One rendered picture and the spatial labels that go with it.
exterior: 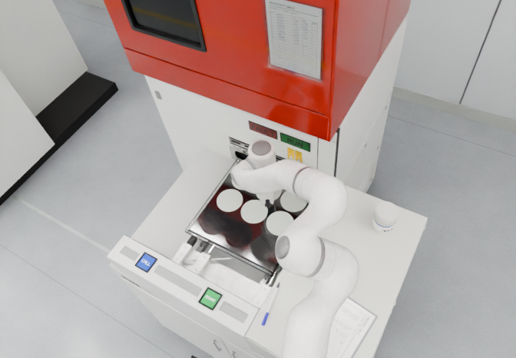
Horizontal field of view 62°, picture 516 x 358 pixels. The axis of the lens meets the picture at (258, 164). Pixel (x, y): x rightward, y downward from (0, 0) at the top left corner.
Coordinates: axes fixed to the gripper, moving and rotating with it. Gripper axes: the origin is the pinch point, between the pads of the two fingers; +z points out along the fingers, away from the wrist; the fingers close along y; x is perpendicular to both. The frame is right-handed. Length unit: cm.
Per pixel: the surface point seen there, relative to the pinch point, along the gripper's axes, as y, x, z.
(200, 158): -30.6, -29.0, 10.0
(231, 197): -4.3, -14.2, 2.0
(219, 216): 3.3, -18.7, 2.1
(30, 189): -81, -164, 92
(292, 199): -1.6, 8.9, 2.1
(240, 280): 27.6, -11.0, 4.0
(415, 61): -134, 97, 58
